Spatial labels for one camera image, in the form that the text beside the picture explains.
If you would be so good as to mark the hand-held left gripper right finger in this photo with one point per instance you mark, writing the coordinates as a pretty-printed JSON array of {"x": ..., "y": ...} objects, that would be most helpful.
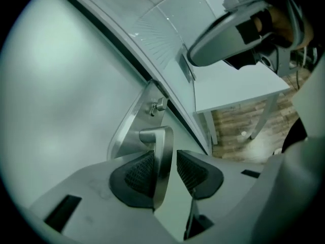
[{"x": 228, "y": 187}]

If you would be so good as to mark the person's right hand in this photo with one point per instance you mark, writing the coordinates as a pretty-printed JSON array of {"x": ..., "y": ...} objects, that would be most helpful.
[{"x": 279, "y": 24}]

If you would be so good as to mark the long white table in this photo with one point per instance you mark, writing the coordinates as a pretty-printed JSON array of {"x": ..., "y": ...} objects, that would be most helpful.
[{"x": 241, "y": 85}]

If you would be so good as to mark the frosted glass partition panel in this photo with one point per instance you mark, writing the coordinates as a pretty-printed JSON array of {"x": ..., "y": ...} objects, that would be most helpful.
[{"x": 177, "y": 16}]

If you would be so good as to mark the person's black shorts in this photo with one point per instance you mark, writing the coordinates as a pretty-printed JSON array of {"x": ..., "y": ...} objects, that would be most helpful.
[{"x": 295, "y": 136}]

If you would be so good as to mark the white door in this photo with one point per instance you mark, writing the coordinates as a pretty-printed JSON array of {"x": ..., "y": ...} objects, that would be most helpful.
[{"x": 63, "y": 72}]

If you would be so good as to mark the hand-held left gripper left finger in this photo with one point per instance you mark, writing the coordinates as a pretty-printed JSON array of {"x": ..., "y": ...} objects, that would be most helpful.
[{"x": 89, "y": 187}]

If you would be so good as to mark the metal lock thumb turn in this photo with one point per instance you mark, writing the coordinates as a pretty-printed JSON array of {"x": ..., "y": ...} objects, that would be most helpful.
[{"x": 158, "y": 107}]

